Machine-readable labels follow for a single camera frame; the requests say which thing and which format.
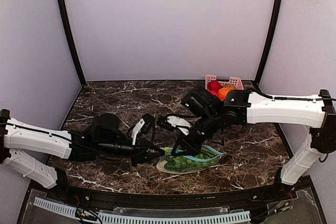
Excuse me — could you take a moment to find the green grapes toy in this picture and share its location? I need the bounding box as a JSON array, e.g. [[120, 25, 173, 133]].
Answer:
[[166, 154, 216, 168]]

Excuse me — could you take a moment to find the clear zip top bag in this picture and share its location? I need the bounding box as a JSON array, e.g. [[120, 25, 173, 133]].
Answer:
[[156, 145, 224, 174]]

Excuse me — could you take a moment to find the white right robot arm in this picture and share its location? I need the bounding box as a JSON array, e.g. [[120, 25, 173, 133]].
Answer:
[[167, 86, 335, 186]]

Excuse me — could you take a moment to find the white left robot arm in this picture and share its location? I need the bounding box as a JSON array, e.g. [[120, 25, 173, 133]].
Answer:
[[1, 109, 165, 189]]

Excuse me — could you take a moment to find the red apple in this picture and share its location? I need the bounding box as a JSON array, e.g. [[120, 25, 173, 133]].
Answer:
[[210, 90, 218, 97]]

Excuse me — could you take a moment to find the orange tangerine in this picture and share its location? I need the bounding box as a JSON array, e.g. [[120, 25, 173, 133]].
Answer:
[[218, 87, 231, 101]]

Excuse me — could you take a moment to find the red pepper toy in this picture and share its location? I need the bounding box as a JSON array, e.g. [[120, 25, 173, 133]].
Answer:
[[207, 80, 222, 92]]

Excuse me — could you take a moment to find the brown potato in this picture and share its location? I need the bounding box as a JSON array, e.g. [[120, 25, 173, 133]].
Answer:
[[222, 84, 236, 90]]

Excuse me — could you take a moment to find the pink plastic basket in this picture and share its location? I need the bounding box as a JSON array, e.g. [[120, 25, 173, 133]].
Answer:
[[205, 74, 244, 90]]

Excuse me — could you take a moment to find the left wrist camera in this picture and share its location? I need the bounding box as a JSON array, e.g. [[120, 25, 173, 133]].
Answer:
[[131, 113, 155, 146]]

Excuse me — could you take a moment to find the grey slotted cable duct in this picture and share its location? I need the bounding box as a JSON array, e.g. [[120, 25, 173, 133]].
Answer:
[[34, 197, 251, 224]]

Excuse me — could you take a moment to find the black front frame rail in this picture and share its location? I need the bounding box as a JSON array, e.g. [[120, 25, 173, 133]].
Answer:
[[48, 163, 297, 210]]

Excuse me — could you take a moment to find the black left frame post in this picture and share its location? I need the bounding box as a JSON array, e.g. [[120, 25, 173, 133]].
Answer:
[[57, 0, 86, 87]]

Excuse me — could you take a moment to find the black frame post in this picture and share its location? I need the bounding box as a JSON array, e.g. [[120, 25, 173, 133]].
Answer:
[[254, 0, 282, 87], [57, 0, 86, 87]]

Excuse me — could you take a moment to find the black right frame post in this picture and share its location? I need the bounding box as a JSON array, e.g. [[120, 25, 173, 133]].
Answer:
[[254, 0, 282, 87]]

